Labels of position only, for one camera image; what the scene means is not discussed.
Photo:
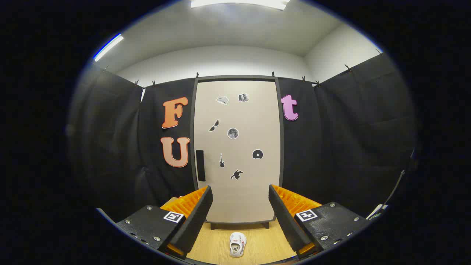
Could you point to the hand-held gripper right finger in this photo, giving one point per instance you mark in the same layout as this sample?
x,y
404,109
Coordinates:
x,y
285,217

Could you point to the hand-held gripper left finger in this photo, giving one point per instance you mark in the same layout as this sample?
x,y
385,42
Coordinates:
x,y
197,217

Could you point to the white canvas shoe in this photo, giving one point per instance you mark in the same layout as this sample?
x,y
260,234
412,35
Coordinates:
x,y
237,244

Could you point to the beige shoe cabinet door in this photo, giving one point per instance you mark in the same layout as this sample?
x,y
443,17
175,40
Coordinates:
x,y
246,114

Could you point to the dark grey shoe cabinet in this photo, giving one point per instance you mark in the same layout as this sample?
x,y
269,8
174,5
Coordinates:
x,y
235,77

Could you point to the black backdrop cloth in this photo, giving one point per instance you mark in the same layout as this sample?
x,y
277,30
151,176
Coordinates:
x,y
331,147

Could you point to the ceiling light strip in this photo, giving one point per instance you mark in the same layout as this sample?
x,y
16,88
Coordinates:
x,y
108,48

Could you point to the ceiling light panel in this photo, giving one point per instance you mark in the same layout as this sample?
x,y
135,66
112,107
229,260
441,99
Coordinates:
x,y
239,3

